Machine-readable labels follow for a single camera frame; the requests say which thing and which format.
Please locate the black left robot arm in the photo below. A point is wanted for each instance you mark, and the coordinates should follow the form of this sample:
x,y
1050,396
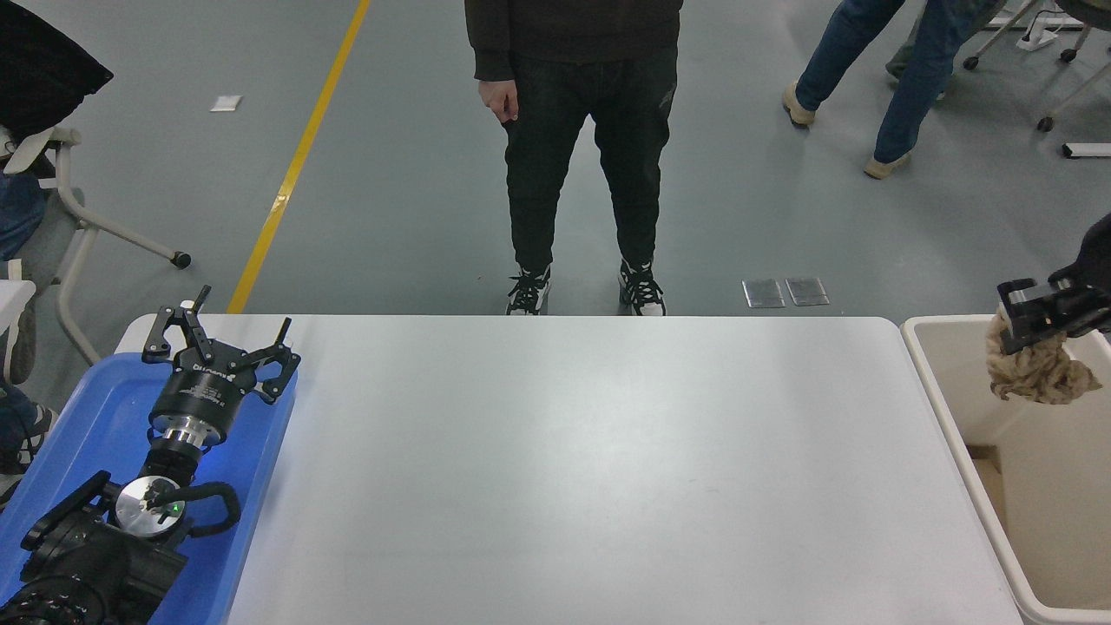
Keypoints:
x,y
78,564

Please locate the white desk corner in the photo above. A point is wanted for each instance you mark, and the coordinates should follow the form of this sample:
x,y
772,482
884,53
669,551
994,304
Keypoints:
x,y
13,304

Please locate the blue plastic tray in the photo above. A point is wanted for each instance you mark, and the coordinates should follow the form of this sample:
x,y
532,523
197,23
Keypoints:
x,y
95,417

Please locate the person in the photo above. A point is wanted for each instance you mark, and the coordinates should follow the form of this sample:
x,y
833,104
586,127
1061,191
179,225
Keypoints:
x,y
897,68
564,130
35,69
911,95

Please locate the large pale plastic bin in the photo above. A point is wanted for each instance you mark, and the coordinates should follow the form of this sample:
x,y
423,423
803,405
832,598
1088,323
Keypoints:
x,y
1041,521

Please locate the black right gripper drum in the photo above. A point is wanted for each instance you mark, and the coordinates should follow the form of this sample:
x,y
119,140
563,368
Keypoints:
x,y
1095,256

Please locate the metal floor plate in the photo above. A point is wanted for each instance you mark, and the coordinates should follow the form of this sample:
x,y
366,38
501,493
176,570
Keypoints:
x,y
807,292
763,293

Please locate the tan paper ball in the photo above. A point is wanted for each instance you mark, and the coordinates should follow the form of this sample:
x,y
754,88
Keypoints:
x,y
1037,378

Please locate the white chair leg with caster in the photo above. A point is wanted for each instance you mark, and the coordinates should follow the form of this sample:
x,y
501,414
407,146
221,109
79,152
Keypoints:
x,y
998,36
1076,91

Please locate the person's right hand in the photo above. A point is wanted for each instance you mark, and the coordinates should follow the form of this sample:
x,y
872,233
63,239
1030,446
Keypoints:
x,y
500,100

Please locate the white tube frame chair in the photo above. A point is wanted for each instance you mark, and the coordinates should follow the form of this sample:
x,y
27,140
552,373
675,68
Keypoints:
x,y
74,208

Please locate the white floor bar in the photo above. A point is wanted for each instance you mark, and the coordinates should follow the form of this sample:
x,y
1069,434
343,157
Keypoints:
x,y
1085,150

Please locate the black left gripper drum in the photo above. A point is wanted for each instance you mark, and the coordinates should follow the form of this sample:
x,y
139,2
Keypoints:
x,y
201,395

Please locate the white power strip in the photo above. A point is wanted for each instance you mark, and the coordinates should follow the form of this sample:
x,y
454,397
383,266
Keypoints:
x,y
1037,36

